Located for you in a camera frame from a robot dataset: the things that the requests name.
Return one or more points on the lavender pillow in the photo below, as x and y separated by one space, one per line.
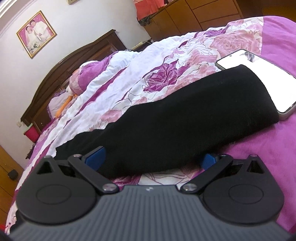
56 102

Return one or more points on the wooden dresser cabinet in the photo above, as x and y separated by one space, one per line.
180 17

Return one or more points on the wooden wardrobe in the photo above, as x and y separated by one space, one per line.
8 185

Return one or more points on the red plastic bucket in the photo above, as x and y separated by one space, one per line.
32 134

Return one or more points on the dark wooden nightstand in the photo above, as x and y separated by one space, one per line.
29 154

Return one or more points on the white smartphone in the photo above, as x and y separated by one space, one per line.
279 83

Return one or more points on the small black bag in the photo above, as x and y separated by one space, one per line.
13 174

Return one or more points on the framed wedding photo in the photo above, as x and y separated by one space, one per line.
35 34

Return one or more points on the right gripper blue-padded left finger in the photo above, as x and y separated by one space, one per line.
87 166

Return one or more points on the white orange plush toy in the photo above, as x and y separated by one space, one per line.
66 101

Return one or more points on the floral purple white bedspread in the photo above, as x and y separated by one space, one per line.
130 78

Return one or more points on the red orange cloth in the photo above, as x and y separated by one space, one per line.
146 8

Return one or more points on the purple floral rolled quilt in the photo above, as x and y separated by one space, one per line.
82 76

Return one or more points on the black garment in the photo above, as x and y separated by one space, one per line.
182 128

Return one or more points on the dark wooden headboard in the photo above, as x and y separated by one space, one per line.
58 77

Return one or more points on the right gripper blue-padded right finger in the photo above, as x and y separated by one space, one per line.
212 165

